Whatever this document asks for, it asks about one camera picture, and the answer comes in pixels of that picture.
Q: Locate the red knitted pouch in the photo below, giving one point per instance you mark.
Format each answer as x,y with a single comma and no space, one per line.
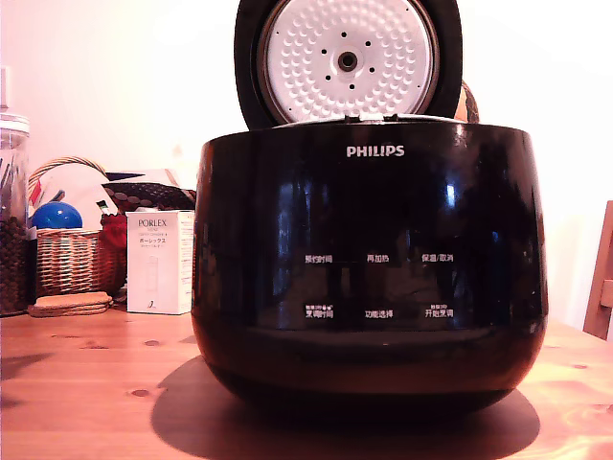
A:
114,244

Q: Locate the blue ball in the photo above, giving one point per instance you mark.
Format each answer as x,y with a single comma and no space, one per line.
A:
56,216

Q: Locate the glass jar with coffee beans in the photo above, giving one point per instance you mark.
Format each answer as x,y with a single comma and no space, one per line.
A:
12,249

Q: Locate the black rice cooker lid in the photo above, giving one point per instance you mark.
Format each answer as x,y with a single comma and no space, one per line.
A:
347,57

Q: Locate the white Porlex box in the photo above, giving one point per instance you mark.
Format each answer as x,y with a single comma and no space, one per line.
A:
158,268

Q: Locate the dark dotted fabric pouch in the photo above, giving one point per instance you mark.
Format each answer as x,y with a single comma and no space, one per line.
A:
148,194

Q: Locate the brown round object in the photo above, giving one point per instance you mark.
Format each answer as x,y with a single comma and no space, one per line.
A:
470,105

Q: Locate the round cork coaster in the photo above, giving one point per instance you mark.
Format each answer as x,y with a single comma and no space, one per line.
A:
72,300
67,311

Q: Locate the wooden chair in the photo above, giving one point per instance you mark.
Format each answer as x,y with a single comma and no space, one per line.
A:
601,287

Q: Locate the black Philips rice cooker body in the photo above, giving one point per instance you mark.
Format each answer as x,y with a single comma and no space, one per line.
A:
369,215

